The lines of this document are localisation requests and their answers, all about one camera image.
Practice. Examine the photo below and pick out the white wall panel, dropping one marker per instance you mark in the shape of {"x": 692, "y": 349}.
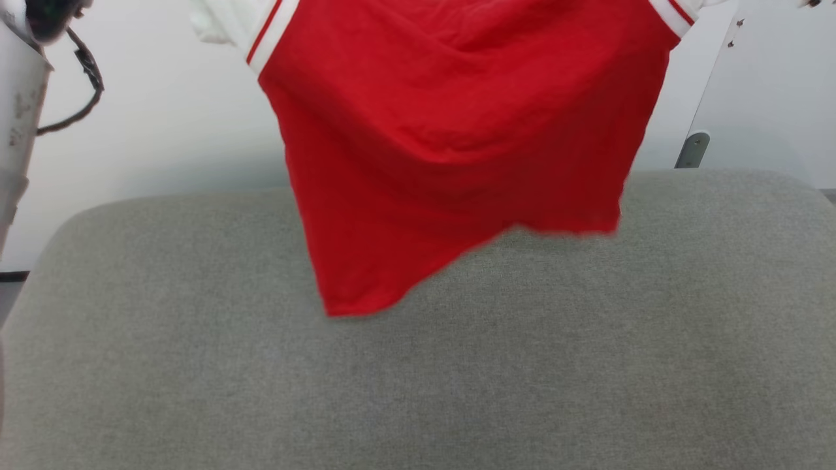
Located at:
{"x": 777, "y": 85}

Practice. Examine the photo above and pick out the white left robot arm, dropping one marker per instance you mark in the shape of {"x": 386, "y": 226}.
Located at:
{"x": 19, "y": 98}

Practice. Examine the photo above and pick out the red white-trimmed shirt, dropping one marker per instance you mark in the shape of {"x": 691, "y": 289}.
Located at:
{"x": 444, "y": 130}

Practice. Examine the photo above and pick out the grey metal bracket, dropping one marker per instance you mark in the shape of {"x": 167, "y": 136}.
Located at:
{"x": 692, "y": 150}

